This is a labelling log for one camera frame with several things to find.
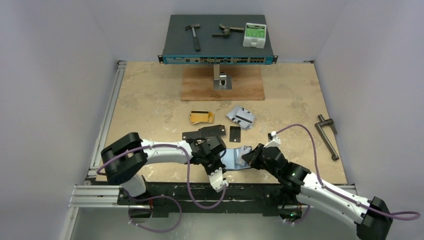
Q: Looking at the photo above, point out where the silver credit card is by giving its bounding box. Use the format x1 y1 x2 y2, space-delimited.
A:
235 145 252 166

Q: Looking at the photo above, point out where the navy blue card holder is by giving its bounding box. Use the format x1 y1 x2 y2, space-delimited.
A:
221 147 251 171

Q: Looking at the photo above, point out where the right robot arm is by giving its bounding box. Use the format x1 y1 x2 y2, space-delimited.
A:
241 144 393 240

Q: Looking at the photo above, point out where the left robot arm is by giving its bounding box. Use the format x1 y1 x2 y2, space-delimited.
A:
97 132 229 205

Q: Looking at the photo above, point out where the loose black credit card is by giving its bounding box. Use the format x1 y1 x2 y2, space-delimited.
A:
229 126 241 143

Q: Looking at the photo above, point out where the fallen black card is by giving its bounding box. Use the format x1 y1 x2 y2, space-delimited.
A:
181 130 202 140

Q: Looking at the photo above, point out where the black card pile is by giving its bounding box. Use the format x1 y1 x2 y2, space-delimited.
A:
199 124 226 139

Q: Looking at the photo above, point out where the plywood board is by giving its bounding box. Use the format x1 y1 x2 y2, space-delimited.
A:
181 66 265 102

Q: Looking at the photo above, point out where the white green box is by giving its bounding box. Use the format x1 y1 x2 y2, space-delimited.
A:
242 22 267 49

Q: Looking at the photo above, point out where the rusty metal clamp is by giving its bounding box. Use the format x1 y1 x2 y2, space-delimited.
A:
212 23 245 38

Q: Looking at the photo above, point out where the hammer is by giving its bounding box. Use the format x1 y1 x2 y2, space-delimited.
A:
184 24 201 52

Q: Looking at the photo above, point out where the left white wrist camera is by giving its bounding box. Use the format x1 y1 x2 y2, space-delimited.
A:
208 167 229 193

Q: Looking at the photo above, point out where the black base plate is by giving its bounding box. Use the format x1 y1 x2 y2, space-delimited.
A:
117 182 308 220

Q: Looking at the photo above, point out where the metal crank handle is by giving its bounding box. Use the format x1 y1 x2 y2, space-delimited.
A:
315 114 340 161

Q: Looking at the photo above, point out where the metal bracket stand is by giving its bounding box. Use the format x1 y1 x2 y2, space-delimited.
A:
213 64 233 90

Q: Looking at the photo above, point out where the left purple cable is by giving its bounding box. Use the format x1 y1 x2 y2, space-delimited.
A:
96 143 228 233

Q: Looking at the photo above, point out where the purple cable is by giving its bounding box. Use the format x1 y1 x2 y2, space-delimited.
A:
274 124 422 226
96 143 228 233

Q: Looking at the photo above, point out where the network switch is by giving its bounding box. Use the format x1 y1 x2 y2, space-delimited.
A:
158 14 278 65

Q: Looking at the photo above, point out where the aluminium frame rail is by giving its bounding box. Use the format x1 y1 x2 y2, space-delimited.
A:
61 60 370 240

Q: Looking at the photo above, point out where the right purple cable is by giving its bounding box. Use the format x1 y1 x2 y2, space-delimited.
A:
274 124 422 226

